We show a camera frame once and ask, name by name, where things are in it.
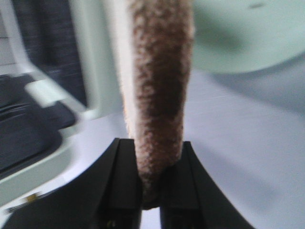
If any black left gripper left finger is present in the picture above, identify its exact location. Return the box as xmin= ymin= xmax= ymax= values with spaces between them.
xmin=4 ymin=138 xmax=142 ymax=229

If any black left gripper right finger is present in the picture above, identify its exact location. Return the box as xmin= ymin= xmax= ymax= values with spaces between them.
xmin=160 ymin=141 xmax=253 ymax=229

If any bread slice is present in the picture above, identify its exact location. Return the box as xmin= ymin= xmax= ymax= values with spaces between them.
xmin=121 ymin=0 xmax=195 ymax=210

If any green breakfast maker base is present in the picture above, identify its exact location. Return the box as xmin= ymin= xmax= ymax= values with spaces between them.
xmin=0 ymin=0 xmax=122 ymax=213

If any green round plate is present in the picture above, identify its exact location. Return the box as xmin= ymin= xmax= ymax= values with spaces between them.
xmin=193 ymin=0 xmax=305 ymax=73

